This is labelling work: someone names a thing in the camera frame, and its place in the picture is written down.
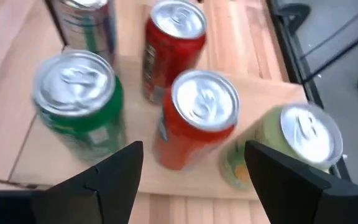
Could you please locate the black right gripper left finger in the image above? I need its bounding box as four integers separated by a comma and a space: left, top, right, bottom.
0, 141, 144, 224

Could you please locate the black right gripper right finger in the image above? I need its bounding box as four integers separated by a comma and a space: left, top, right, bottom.
244, 140, 358, 224

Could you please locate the red Fanta can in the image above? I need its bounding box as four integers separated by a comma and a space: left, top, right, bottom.
152, 68, 241, 171

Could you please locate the tall silver blue beverage can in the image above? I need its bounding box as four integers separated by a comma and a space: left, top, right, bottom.
47, 0, 117, 66

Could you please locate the red Coke Zero can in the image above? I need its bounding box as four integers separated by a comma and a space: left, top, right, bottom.
141, 0, 208, 105

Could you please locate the light green beverage can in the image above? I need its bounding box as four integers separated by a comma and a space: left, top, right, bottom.
219, 102, 344, 190

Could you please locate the green Sprite can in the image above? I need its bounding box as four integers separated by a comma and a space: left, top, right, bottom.
32, 49, 127, 164

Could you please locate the black table edge rail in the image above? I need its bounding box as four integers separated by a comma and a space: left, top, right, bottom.
265, 0, 352, 183

